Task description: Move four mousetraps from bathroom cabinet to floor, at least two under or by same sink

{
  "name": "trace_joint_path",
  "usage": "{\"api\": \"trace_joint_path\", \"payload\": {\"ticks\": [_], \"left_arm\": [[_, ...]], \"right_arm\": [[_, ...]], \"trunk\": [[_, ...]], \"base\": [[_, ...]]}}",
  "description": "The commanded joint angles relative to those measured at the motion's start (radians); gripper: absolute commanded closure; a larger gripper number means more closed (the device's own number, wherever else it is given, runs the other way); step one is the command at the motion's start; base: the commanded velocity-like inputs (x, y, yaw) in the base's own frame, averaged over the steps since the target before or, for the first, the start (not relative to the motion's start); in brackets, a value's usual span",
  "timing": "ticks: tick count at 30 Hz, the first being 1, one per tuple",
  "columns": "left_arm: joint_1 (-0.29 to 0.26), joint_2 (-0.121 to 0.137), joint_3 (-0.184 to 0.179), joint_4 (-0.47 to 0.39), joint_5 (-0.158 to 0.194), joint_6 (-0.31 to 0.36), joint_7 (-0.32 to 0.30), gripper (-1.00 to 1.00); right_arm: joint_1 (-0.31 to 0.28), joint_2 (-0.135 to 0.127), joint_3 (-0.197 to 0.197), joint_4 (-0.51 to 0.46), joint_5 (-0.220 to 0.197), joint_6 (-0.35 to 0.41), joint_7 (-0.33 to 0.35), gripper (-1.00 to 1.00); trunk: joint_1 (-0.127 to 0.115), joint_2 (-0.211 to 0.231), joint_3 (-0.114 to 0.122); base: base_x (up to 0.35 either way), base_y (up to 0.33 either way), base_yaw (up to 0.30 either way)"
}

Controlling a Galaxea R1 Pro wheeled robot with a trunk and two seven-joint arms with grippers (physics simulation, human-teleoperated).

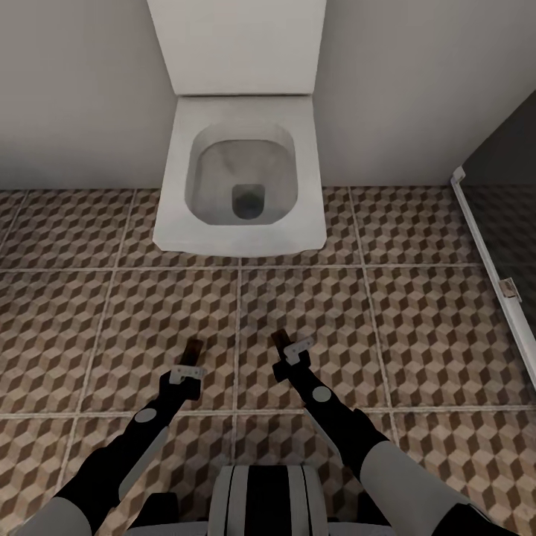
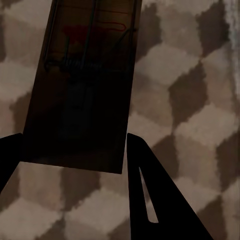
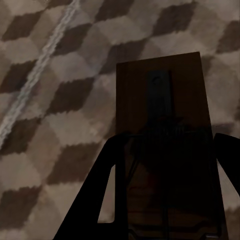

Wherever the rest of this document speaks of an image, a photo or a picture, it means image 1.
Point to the shower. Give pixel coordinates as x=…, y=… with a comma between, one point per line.
x=513, y=312

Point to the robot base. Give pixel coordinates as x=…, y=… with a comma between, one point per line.
x=160, y=515

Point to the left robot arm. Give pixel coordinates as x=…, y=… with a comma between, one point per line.
x=109, y=473

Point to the door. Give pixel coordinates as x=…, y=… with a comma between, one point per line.
x=499, y=183

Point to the robot trunk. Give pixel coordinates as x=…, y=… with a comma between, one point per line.
x=267, y=500

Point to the mousetrap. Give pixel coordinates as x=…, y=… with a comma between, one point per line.
x=192, y=352
x=281, y=339

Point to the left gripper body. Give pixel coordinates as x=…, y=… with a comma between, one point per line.
x=186, y=390

